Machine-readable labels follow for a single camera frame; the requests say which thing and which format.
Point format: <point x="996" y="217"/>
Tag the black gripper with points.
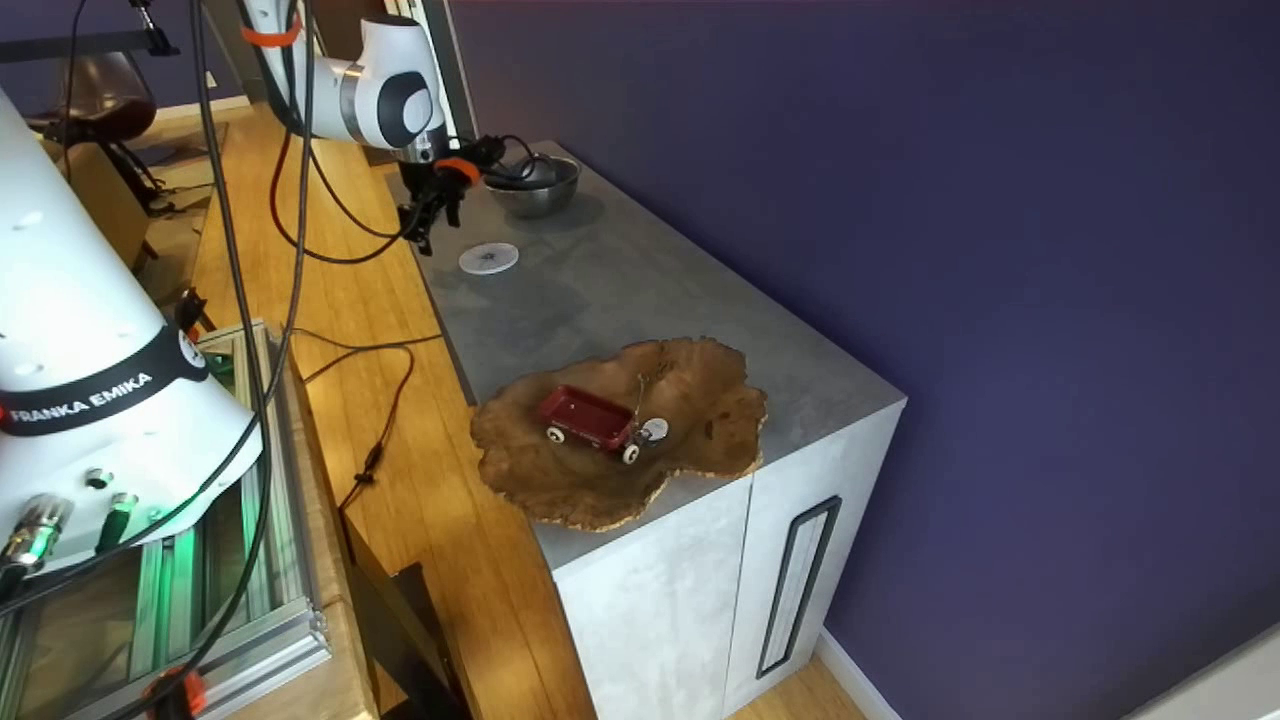
<point x="430" y="186"/>

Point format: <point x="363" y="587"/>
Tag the white round disc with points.
<point x="489" y="257"/>

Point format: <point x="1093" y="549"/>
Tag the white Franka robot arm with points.
<point x="83" y="307"/>

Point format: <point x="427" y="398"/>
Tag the steel metal bowl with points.
<point x="540" y="198"/>

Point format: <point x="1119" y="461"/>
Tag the brown crumpled cloth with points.
<point x="694" y="403"/>

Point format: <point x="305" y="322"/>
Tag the dark brown chair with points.
<point x="107" y="95"/>

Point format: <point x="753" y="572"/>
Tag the grey concrete look cabinet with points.
<point x="694" y="624"/>

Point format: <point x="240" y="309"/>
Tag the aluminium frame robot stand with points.
<point x="161" y="624"/>

